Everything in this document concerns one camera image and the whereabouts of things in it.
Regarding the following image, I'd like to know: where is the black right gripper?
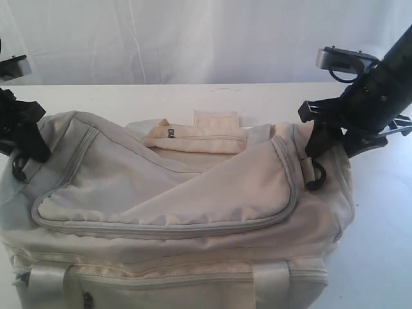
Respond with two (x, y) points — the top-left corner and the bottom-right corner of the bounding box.
(298, 83), (411, 158)

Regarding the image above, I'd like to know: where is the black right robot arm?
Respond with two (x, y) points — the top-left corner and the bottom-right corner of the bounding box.
(298, 28), (411, 158)

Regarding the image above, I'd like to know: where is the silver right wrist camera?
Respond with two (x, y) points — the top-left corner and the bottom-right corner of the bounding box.
(315, 46), (379, 74)

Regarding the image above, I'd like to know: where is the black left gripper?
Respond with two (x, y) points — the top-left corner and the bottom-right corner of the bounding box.
(1, 89), (51, 161)

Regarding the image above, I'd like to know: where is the beige fabric duffel bag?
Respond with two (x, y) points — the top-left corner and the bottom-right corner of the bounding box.
(1, 111), (355, 308)

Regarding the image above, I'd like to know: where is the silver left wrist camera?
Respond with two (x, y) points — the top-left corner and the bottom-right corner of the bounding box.
(0, 55), (32, 82)

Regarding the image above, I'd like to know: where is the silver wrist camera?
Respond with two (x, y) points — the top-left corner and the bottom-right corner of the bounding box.
(0, 55), (32, 82)
(315, 46), (379, 74)

